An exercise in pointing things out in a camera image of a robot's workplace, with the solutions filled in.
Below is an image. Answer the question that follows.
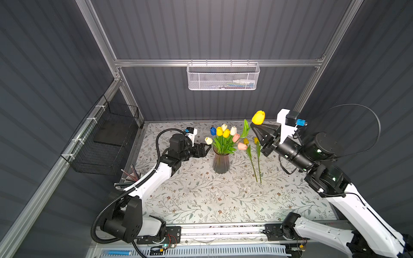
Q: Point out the orange yellow artificial tulip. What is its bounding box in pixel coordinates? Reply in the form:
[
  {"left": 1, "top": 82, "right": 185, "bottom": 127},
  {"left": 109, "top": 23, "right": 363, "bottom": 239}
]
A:
[{"left": 241, "top": 110, "right": 266, "bottom": 138}]

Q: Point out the yellow tulip with stem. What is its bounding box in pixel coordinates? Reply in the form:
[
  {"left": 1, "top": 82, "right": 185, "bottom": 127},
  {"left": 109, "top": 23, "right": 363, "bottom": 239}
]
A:
[
  {"left": 254, "top": 137, "right": 262, "bottom": 183},
  {"left": 216, "top": 127, "right": 223, "bottom": 137}
]

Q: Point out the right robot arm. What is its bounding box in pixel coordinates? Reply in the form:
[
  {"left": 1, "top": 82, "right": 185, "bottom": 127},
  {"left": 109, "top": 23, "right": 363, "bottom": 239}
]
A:
[{"left": 250, "top": 109, "right": 413, "bottom": 258}]

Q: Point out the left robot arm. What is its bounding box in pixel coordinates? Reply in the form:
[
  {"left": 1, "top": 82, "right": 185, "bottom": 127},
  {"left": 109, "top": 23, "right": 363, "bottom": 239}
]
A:
[{"left": 90, "top": 127, "right": 213, "bottom": 244}]

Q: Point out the blue artificial tulip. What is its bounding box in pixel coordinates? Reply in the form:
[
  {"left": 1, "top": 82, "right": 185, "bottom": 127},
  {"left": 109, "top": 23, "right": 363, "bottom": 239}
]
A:
[{"left": 210, "top": 126, "right": 217, "bottom": 136}]

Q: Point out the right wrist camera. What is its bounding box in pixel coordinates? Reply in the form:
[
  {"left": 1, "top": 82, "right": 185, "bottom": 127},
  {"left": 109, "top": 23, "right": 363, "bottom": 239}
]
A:
[{"left": 276, "top": 109, "right": 308, "bottom": 144}]

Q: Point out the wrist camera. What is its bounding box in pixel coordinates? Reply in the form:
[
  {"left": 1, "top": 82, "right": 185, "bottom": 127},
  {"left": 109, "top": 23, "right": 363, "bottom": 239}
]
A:
[
  {"left": 185, "top": 127, "right": 197, "bottom": 146},
  {"left": 276, "top": 109, "right": 308, "bottom": 144}
]

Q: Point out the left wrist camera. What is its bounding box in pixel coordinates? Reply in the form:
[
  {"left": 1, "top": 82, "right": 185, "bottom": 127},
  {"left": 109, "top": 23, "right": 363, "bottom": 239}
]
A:
[{"left": 185, "top": 127, "right": 197, "bottom": 146}]

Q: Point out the white wire mesh basket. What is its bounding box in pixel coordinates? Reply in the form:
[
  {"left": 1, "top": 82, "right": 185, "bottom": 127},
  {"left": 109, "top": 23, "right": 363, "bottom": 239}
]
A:
[{"left": 186, "top": 62, "right": 260, "bottom": 91}]

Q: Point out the black wire basket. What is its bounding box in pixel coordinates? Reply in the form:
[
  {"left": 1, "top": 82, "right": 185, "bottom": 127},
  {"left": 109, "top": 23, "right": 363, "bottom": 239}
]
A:
[{"left": 61, "top": 97, "right": 139, "bottom": 176}]

